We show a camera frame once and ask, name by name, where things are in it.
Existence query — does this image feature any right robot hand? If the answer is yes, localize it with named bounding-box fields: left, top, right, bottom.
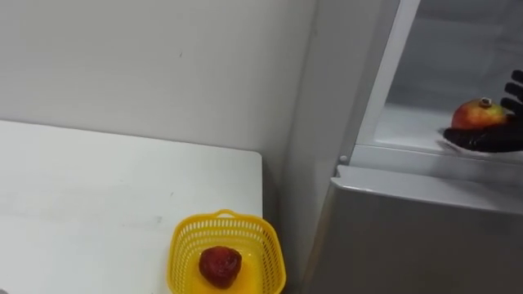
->
left=442, top=69, right=523, bottom=154

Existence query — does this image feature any red yellow apple soft toy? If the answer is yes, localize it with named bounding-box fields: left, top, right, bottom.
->
left=450, top=97, right=510, bottom=131

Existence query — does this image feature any yellow plastic basket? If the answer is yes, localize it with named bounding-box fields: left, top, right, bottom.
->
left=166, top=208, right=287, bottom=294

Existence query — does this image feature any grey fridge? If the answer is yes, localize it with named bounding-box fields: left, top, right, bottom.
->
left=281, top=0, right=523, bottom=294

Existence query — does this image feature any white desk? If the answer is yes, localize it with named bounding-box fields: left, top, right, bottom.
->
left=0, top=118, right=264, bottom=294

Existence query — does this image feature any red strawberry soft toy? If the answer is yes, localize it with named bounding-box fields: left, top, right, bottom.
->
left=198, top=245, right=243, bottom=290

